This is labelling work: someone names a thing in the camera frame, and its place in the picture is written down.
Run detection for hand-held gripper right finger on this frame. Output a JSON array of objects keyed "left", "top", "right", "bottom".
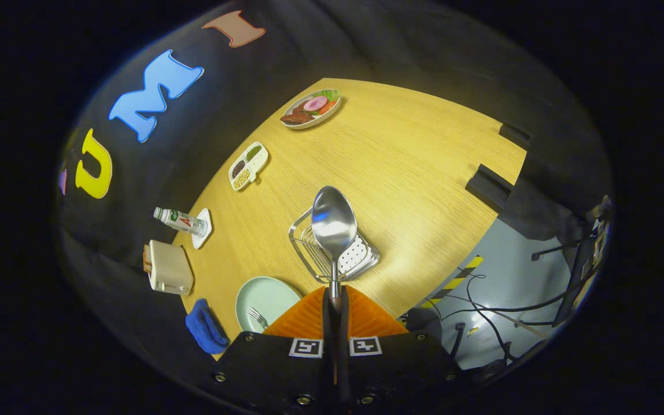
[{"left": 337, "top": 285, "right": 459, "bottom": 405}]

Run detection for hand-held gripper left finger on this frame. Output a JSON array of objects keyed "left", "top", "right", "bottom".
[{"left": 211, "top": 286, "right": 337, "bottom": 407}]

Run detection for metal spoon with wooden handle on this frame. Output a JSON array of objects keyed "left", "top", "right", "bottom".
[{"left": 311, "top": 185, "right": 358, "bottom": 315}]

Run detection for pale green plate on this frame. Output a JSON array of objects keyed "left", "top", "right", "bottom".
[{"left": 235, "top": 277, "right": 304, "bottom": 335}]

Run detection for white perforated tray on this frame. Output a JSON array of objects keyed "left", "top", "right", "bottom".
[{"left": 338, "top": 233, "right": 380, "bottom": 278}]

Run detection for blue towel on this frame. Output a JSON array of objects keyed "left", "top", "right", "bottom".
[{"left": 186, "top": 298, "right": 230, "bottom": 355}]

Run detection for yellow black hazard tape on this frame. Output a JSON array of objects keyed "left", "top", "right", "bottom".
[{"left": 421, "top": 255, "right": 484, "bottom": 309}]

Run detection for cream toaster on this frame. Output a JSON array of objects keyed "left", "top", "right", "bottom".
[{"left": 143, "top": 240, "right": 194, "bottom": 296}]

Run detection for white square coaster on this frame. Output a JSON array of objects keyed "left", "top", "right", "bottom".
[{"left": 191, "top": 208, "right": 213, "bottom": 250}]

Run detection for clear plastic drink bottle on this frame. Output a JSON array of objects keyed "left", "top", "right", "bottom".
[{"left": 153, "top": 207, "right": 209, "bottom": 237}]

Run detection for white divided dish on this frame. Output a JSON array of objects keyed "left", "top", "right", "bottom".
[{"left": 228, "top": 142, "right": 269, "bottom": 191}]

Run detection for black table clamp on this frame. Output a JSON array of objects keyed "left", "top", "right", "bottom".
[
  {"left": 498, "top": 122, "right": 532, "bottom": 150},
  {"left": 466, "top": 164, "right": 514, "bottom": 213}
]

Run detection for white round food plate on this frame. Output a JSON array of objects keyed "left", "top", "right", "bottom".
[{"left": 280, "top": 89, "right": 342, "bottom": 130}]

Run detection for brown meat slices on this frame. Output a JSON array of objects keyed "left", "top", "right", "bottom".
[{"left": 281, "top": 104, "right": 314, "bottom": 125}]

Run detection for metal wire rack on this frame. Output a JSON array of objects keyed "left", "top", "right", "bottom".
[{"left": 288, "top": 206, "right": 380, "bottom": 284}]

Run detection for black floor cables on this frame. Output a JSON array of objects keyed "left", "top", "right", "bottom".
[{"left": 442, "top": 274, "right": 583, "bottom": 361}]

